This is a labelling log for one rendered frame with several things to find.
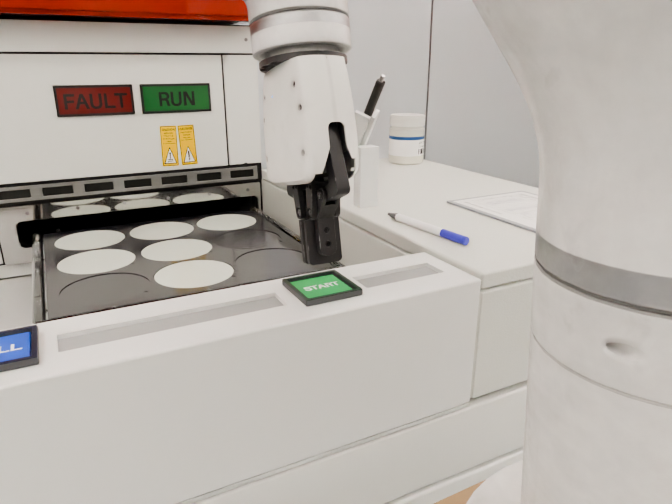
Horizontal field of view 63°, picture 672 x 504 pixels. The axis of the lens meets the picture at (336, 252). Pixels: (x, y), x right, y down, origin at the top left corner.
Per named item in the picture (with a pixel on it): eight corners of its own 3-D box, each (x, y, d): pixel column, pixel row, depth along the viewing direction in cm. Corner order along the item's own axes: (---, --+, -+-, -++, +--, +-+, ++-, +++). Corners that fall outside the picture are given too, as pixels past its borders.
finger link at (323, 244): (299, 189, 47) (306, 265, 48) (314, 188, 45) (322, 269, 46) (332, 185, 49) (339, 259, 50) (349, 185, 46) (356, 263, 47)
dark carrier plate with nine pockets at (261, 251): (44, 237, 88) (43, 234, 87) (250, 212, 102) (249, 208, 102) (48, 324, 59) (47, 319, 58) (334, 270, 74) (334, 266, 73)
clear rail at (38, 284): (33, 240, 88) (31, 231, 87) (43, 239, 88) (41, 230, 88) (32, 338, 57) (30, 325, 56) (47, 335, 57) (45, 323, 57)
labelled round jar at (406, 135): (381, 160, 114) (383, 113, 111) (409, 158, 117) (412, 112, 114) (400, 166, 108) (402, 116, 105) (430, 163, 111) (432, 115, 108)
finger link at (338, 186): (312, 98, 45) (297, 147, 49) (348, 166, 41) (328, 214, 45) (325, 97, 45) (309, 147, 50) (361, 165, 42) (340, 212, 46)
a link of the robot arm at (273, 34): (235, 36, 48) (239, 71, 49) (269, 5, 41) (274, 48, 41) (320, 38, 52) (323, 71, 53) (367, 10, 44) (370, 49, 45)
